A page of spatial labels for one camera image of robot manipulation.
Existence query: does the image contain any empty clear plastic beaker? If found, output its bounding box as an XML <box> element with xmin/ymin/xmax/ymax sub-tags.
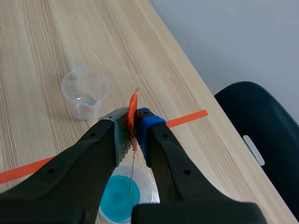
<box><xmin>60</xmin><ymin>61</ymin><xmax>110</xmax><ymax>120</ymax></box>

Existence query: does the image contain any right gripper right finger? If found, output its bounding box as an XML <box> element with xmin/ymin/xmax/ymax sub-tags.
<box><xmin>131</xmin><ymin>107</ymin><xmax>268</xmax><ymax>224</ymax></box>

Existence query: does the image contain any clear beaker with blue liquid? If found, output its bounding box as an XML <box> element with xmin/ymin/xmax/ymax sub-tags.
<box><xmin>97</xmin><ymin>163</ymin><xmax>161</xmax><ymax>224</ymax></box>

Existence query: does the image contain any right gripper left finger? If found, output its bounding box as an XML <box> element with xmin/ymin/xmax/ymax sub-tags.
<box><xmin>0</xmin><ymin>106</ymin><xmax>132</xmax><ymax>224</ymax></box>

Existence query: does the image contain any dark blue chair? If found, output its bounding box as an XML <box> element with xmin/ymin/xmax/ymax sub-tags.
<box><xmin>214</xmin><ymin>81</ymin><xmax>299</xmax><ymax>220</ymax></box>

